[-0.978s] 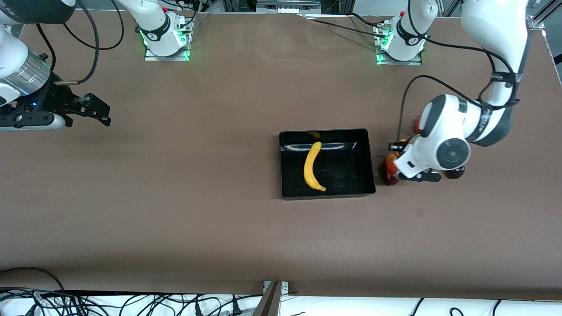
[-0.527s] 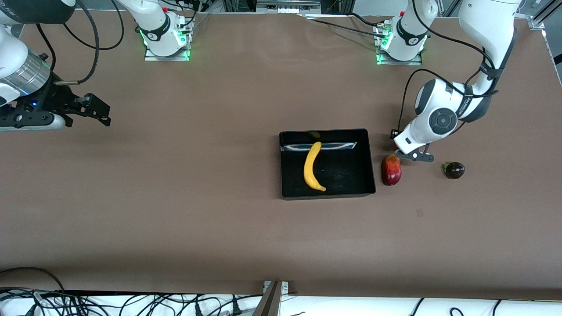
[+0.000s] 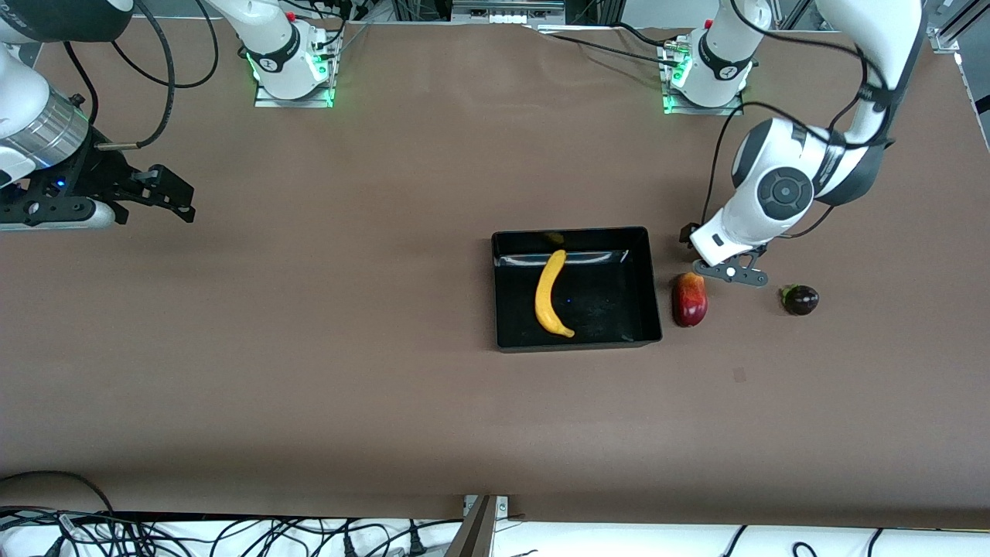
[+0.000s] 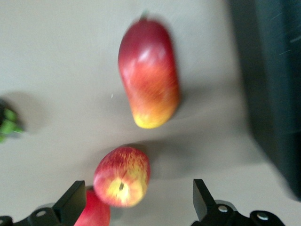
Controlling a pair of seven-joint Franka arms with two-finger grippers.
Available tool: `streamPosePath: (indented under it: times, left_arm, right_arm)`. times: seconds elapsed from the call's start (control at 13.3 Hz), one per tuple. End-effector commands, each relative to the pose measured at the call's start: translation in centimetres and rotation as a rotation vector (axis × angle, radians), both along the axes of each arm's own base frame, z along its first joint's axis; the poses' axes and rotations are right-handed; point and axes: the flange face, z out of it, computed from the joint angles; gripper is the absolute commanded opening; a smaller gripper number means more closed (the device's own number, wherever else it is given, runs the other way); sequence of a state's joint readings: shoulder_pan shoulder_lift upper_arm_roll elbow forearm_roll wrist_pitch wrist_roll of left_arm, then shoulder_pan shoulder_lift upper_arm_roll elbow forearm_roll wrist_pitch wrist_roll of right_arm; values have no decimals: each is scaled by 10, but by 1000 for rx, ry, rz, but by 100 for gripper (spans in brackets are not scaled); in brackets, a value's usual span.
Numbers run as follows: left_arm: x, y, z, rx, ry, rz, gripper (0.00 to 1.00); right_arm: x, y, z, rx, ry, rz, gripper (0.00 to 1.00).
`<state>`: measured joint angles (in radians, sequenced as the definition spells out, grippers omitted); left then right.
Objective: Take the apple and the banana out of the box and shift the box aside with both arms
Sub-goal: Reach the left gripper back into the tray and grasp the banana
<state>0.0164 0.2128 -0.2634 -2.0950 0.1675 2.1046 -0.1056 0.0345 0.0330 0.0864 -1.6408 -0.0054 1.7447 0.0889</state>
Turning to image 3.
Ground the black plastic box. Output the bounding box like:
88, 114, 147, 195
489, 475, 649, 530
491, 226, 664, 354

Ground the red yellow mango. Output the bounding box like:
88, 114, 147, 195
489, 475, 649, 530
671, 272, 709, 329

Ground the dark purple eggplant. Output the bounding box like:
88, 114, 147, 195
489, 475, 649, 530
780, 284, 820, 316

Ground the yellow banana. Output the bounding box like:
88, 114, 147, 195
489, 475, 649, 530
534, 249, 576, 339

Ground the white power strip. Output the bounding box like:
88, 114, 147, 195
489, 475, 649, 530
452, 0, 567, 26

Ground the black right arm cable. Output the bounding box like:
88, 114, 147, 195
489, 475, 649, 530
99, 0, 220, 151

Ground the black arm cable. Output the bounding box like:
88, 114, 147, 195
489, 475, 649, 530
727, 0, 898, 152
99, 0, 220, 151

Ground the black left camera cable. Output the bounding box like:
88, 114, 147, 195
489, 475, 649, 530
678, 104, 745, 247

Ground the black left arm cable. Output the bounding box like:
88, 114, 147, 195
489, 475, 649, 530
727, 0, 898, 152

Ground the black cable on table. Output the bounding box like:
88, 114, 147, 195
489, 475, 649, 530
534, 22, 681, 70

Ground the aluminium frame profile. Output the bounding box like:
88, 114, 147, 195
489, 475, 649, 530
930, 0, 990, 152

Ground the metal table edge bracket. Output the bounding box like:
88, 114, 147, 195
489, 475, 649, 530
463, 494, 510, 521

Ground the dark wedge shaped post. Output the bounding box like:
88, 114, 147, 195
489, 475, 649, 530
443, 495, 497, 557

